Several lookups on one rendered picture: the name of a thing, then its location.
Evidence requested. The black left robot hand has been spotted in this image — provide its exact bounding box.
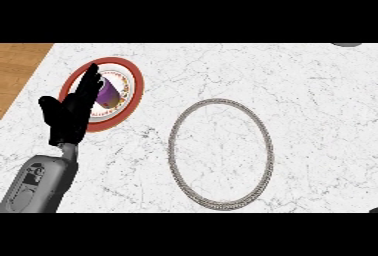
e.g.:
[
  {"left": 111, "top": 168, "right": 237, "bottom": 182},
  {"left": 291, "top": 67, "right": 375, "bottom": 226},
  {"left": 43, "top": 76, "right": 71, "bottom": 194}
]
[{"left": 37, "top": 62, "right": 107, "bottom": 146}]

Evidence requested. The purple cupcake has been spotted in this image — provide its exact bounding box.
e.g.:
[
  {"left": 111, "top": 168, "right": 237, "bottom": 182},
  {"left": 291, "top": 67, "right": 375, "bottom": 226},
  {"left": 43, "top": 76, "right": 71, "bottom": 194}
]
[{"left": 95, "top": 77, "right": 123, "bottom": 109}]

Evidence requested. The round red-rimmed placemat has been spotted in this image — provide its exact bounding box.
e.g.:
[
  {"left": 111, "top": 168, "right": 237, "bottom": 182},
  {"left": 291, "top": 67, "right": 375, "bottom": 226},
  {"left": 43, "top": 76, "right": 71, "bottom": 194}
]
[{"left": 58, "top": 56, "right": 147, "bottom": 133}]

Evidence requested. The grey rounded object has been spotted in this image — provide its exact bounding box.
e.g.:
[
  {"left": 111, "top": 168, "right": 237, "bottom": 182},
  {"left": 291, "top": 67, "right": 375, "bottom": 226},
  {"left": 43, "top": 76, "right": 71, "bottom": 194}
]
[{"left": 330, "top": 42, "right": 365, "bottom": 48}]

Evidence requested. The grey wire basket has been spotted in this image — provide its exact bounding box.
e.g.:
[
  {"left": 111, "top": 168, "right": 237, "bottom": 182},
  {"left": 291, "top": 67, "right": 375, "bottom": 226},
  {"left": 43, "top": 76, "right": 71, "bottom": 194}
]
[{"left": 167, "top": 98, "right": 275, "bottom": 211}]

